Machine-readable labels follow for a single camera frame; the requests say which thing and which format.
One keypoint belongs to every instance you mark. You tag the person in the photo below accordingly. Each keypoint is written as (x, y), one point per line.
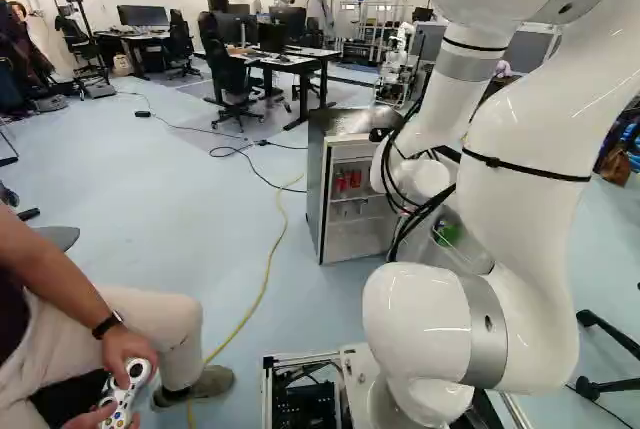
(60, 269)

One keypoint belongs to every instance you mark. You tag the green bottle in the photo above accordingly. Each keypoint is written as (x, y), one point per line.
(450, 235)

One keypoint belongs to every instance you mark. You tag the white game controller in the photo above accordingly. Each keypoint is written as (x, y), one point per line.
(131, 371)

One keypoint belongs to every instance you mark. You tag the silver mini fridge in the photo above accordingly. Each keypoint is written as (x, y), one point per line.
(345, 121)

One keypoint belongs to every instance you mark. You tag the red drink can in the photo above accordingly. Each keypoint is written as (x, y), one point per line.
(342, 182)
(356, 180)

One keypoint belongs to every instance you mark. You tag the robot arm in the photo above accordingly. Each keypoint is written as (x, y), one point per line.
(525, 149)

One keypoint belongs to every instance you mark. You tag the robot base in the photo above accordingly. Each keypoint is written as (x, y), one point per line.
(300, 399)

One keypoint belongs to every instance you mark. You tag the black desk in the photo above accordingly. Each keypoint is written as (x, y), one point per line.
(300, 60)

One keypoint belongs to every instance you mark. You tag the fridge door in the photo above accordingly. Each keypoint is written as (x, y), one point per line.
(425, 249)

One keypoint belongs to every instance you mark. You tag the black office chair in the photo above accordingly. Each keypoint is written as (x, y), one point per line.
(220, 59)

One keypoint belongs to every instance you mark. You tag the grey stool seat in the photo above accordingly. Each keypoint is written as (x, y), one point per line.
(57, 238)

